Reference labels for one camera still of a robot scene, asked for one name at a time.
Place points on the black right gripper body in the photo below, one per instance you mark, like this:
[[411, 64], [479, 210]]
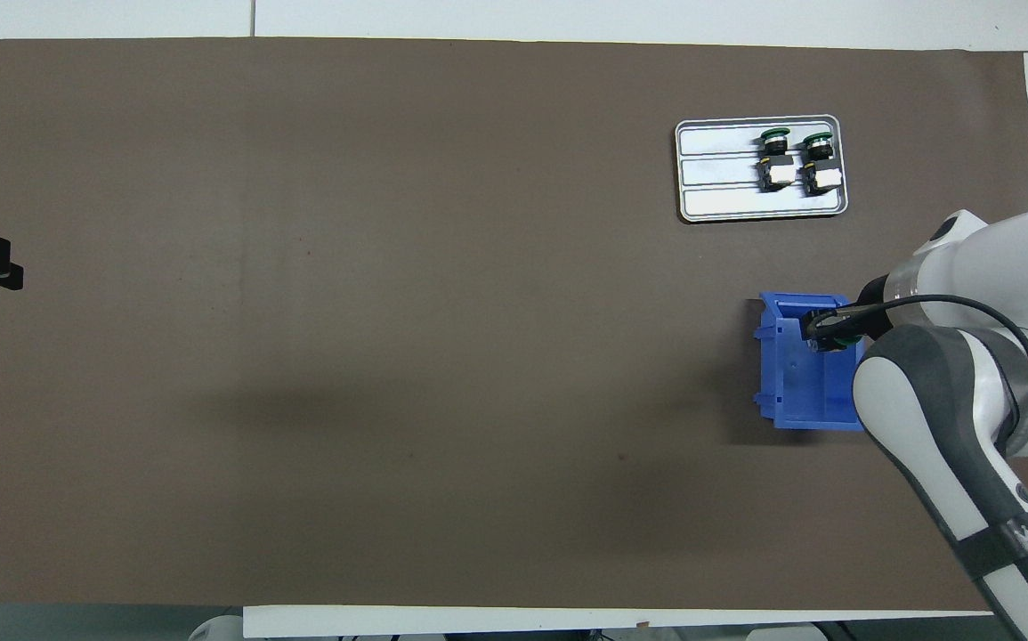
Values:
[[874, 289]]

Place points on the green push button grey block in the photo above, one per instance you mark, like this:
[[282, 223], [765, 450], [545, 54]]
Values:
[[847, 343]]

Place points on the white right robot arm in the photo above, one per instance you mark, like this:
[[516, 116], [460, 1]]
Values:
[[941, 418]]

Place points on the green push button white block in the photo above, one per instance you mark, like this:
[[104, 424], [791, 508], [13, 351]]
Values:
[[823, 181], [778, 174]]

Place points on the blue plastic bin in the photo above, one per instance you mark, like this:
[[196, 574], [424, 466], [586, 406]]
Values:
[[789, 383]]

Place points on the grey metal tray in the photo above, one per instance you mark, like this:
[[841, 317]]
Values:
[[700, 205]]

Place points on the brown table mat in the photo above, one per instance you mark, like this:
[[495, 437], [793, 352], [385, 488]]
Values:
[[389, 356]]

